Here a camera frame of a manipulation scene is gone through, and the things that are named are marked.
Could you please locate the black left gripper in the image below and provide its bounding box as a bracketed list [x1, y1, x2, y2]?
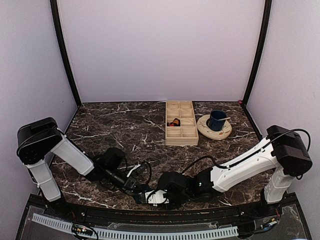
[104, 167, 144, 199]

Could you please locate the dark green sock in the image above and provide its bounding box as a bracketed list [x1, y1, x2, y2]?
[133, 191, 148, 204]

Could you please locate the black red yellow argyle sock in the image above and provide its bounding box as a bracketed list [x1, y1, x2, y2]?
[166, 118, 181, 127]

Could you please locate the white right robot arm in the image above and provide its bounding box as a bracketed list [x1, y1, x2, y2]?
[146, 125, 313, 217]

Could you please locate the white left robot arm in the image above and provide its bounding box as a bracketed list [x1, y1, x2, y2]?
[16, 117, 142, 218]

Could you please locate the wooden compartment tray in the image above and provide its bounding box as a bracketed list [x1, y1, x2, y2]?
[165, 100, 199, 147]

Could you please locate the beige ceramic plate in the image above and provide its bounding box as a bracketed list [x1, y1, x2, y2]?
[196, 114, 232, 141]

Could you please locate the blue enamel mug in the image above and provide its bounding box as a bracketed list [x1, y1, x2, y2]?
[206, 110, 227, 132]

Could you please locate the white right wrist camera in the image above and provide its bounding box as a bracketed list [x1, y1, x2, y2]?
[144, 190, 170, 207]

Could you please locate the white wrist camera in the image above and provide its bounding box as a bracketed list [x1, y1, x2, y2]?
[126, 164, 141, 178]
[144, 190, 170, 207]

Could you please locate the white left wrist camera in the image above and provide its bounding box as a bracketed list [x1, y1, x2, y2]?
[126, 164, 141, 178]

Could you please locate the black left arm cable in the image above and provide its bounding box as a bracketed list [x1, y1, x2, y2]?
[134, 161, 153, 188]

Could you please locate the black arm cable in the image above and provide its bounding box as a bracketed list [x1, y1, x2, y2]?
[134, 161, 153, 188]
[179, 128, 311, 181]

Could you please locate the white slotted cable duct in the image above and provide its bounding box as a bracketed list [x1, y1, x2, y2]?
[31, 213, 239, 240]

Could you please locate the black left frame post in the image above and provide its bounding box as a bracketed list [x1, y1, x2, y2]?
[49, 0, 82, 108]

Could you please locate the black frame post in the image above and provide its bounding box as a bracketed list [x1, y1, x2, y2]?
[242, 0, 272, 109]
[49, 0, 82, 108]

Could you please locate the black front table rail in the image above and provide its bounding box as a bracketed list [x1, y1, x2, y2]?
[45, 202, 283, 225]

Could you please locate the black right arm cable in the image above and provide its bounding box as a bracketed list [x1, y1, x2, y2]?
[179, 128, 311, 181]

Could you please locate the black right frame post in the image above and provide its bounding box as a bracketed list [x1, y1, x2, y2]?
[242, 0, 272, 109]

